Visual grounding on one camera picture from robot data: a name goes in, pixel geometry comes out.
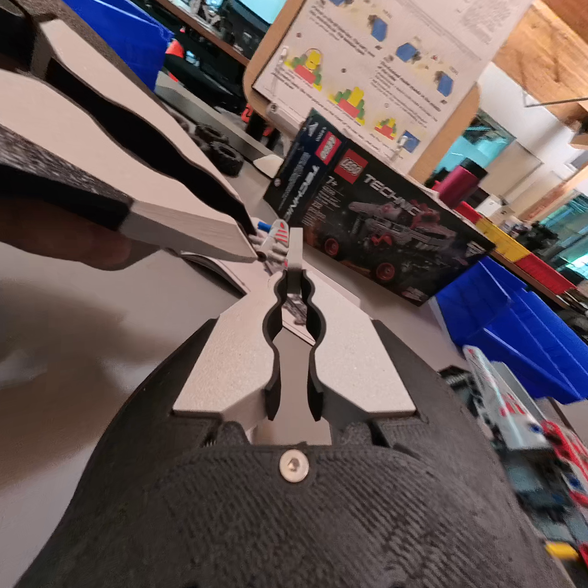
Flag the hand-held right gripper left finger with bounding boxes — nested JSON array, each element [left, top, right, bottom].
[[174, 271, 288, 443]]

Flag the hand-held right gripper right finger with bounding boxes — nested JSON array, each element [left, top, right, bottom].
[[299, 270, 416, 422]]

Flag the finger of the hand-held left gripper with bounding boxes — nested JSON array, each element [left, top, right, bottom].
[[0, 69, 259, 264], [32, 19, 256, 235]]

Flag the small toy brick assembly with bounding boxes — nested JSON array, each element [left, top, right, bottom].
[[250, 220, 305, 295]]

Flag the grey desk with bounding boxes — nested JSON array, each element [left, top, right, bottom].
[[0, 69, 588, 588]]

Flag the person's left hand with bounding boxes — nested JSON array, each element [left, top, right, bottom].
[[0, 197, 158, 272]]

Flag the blue storage bin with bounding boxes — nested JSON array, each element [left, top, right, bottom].
[[62, 0, 176, 91], [429, 256, 588, 406]]

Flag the open instruction booklet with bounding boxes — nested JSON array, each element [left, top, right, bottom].
[[179, 250, 364, 346]]

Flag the black toy tyre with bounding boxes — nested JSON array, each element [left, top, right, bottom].
[[207, 140, 245, 178], [195, 122, 229, 147]]

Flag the black toy set box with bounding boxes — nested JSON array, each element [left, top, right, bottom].
[[263, 108, 498, 307]]

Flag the white red toy truck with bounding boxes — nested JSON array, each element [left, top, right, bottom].
[[462, 345, 588, 511]]

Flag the computer monitor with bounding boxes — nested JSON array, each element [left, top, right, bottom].
[[230, 0, 289, 26]]

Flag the maroon cup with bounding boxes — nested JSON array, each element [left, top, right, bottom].
[[431, 158, 488, 210]]

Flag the red storage bin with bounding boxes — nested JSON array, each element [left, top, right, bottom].
[[514, 253, 576, 296]]

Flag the wooden board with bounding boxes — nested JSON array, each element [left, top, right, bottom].
[[243, 0, 483, 185]]

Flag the printed instruction sheet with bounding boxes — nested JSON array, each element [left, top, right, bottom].
[[253, 0, 536, 172]]

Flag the black slanted bar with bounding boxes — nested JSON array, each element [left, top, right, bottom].
[[524, 96, 588, 109]]

